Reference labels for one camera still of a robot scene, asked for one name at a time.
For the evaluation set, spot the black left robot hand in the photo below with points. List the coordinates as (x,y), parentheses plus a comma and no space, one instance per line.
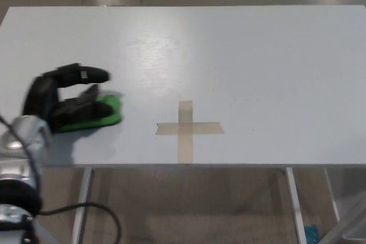
(40,95)

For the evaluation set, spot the green whiteboard eraser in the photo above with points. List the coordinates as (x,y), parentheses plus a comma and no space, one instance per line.
(110,112)

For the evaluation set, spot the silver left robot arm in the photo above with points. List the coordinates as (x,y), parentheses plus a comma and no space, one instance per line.
(20,135)

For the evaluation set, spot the white metal table leg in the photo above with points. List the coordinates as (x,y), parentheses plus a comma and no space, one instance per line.
(332,195)
(83,195)
(295,204)

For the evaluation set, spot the blue-grey metal stand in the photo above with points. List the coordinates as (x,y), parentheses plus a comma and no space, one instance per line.
(43,235)

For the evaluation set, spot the teal plastic object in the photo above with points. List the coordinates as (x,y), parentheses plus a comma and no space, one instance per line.
(311,234)

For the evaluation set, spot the grey metal stand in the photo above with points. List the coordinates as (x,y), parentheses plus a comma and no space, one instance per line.
(349,227)

